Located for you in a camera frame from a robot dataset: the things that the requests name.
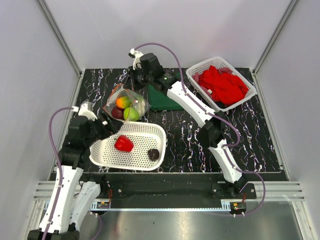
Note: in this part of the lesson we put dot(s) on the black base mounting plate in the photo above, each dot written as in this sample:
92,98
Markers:
169,190

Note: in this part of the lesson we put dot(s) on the white basket with clothes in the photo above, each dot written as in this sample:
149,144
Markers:
219,63

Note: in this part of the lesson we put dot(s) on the dark red fake apple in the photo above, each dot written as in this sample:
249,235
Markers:
117,113

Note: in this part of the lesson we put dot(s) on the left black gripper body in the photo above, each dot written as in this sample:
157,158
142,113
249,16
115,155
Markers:
99,130

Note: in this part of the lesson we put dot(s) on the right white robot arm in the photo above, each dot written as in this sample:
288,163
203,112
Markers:
211,123

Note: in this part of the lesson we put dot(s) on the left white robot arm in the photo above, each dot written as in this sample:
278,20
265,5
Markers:
66,210

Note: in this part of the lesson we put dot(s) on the dark brown fake fruit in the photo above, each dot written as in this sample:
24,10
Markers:
153,154

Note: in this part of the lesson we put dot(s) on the green folded cloth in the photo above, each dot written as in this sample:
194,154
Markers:
160,102

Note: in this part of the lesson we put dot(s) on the red fake pepper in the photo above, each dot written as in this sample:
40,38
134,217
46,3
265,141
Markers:
124,144

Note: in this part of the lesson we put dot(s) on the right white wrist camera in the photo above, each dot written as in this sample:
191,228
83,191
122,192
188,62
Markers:
136,55

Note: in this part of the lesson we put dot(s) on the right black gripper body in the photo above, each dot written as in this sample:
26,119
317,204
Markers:
138,79

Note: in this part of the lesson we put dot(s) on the clear zip top bag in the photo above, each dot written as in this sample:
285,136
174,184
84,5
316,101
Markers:
120,91

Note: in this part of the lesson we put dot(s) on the orange fake mango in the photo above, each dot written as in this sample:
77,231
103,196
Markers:
123,102

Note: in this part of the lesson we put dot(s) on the pink cloth in basket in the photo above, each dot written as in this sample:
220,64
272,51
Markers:
196,79

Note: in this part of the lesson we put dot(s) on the green fake apple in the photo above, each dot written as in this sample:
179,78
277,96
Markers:
131,114

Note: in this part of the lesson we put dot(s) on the white perforated empty basket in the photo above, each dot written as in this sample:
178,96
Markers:
144,136

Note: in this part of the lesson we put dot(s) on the red garment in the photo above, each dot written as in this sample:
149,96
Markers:
225,87

